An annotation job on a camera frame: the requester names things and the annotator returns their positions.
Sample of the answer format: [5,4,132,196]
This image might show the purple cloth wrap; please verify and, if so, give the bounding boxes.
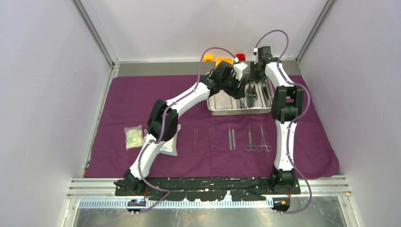
[85,75,340,179]

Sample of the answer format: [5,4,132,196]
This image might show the white sterile pouch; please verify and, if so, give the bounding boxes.
[159,124,181,156]

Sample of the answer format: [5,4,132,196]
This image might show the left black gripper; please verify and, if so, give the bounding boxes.
[221,71,247,100]

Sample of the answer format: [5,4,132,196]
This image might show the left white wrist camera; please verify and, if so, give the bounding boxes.
[233,57,248,81]

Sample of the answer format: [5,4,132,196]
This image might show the orange yellow toy block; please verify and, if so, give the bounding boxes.
[215,57,234,67]

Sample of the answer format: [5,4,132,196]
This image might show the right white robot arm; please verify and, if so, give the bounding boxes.
[251,46,305,194]

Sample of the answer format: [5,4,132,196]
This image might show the green packet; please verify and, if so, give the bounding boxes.
[124,125,143,150]

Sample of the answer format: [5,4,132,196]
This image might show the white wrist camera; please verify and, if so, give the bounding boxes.
[233,57,248,81]
[253,47,258,64]

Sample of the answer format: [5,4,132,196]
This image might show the steel instrument tray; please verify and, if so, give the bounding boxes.
[207,70,274,116]

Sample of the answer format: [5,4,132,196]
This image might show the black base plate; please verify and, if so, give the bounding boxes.
[114,177,301,201]

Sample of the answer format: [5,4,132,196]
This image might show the steel tweezers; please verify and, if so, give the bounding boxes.
[209,126,214,151]
[194,128,198,152]

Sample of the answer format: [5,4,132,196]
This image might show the steel surgical scissors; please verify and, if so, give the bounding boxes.
[245,125,257,151]
[257,125,271,152]

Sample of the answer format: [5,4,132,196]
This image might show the steel surgical forceps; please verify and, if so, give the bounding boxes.
[245,81,257,100]

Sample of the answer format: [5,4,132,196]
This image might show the red block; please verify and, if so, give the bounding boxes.
[235,53,246,61]

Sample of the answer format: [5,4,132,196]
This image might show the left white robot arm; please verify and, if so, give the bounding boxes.
[114,61,248,196]

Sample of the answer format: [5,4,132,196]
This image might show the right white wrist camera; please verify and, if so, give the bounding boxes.
[253,47,258,64]

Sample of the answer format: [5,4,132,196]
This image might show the small orange block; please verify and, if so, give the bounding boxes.
[202,54,214,62]

